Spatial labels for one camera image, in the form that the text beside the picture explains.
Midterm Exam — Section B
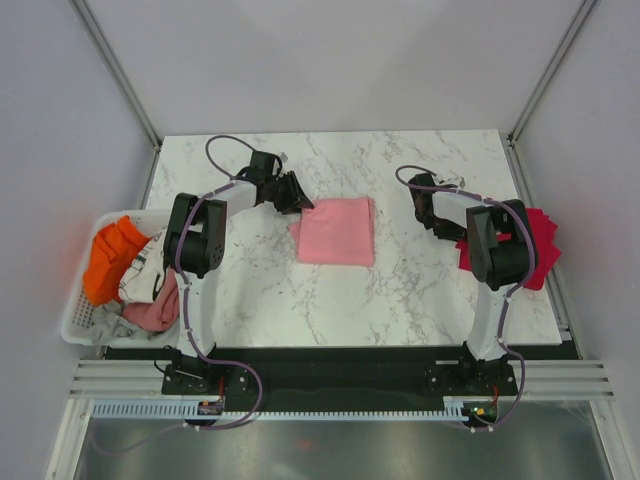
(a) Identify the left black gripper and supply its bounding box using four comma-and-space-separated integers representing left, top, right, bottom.
266, 172, 314, 216

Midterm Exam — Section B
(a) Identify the light pink t-shirt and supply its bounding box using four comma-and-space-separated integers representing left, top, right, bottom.
289, 197, 375, 268

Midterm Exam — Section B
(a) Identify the red t-shirt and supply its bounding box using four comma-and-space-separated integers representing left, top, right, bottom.
455, 208, 562, 291

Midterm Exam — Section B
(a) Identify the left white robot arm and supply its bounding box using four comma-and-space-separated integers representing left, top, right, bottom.
162, 151, 314, 395

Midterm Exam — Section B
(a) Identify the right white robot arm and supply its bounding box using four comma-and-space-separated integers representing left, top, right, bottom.
404, 167, 538, 395

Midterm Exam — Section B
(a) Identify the white printed t-shirt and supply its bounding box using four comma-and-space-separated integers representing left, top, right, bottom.
118, 227, 175, 304

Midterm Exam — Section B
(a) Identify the dusty rose t-shirt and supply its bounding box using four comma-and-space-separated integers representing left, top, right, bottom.
122, 268, 180, 333

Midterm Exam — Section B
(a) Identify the orange t-shirt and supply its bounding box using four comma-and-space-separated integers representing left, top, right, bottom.
83, 215, 150, 307

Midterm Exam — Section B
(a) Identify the white plastic laundry basket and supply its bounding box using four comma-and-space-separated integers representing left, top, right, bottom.
60, 209, 179, 349

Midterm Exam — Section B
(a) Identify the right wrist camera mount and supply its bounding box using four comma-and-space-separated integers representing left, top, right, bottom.
439, 175, 466, 189

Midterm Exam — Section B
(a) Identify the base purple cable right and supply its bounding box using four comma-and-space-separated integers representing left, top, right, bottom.
459, 352, 529, 435

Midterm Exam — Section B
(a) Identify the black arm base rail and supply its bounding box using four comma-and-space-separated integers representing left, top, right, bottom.
159, 343, 521, 414

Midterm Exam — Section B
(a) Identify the left aluminium frame post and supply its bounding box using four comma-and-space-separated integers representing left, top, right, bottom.
70, 0, 162, 153

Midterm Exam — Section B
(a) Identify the aluminium frame post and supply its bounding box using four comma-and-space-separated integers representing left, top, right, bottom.
70, 0, 162, 153
506, 0, 599, 145

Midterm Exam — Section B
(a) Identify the right aluminium frame post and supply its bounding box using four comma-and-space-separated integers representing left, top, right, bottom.
506, 0, 599, 145

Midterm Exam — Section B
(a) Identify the white slotted cable duct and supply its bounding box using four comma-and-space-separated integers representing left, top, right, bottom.
91, 398, 485, 422

